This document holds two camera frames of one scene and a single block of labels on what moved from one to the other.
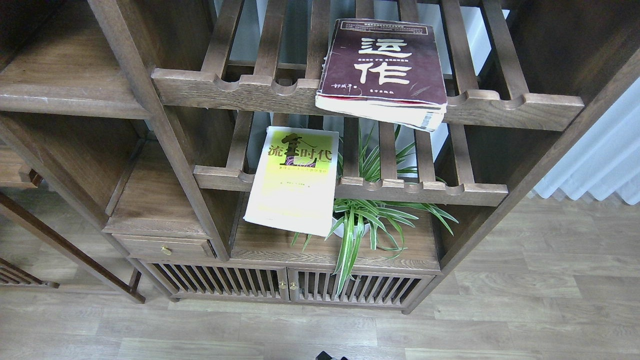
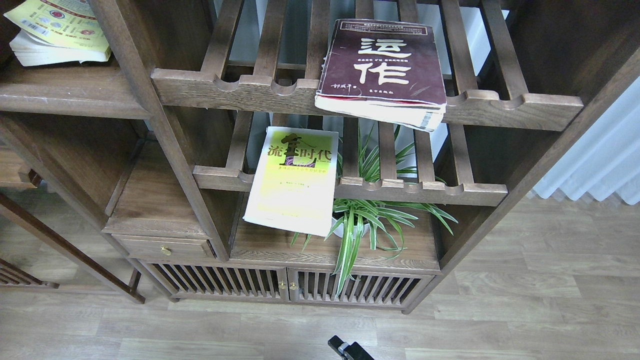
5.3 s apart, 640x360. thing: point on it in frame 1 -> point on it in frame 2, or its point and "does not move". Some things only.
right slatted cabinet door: x=399 y=291 does not move
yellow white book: x=294 y=186 does not move
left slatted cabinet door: x=195 y=280 does not move
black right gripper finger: x=323 y=356 -> x=353 y=352
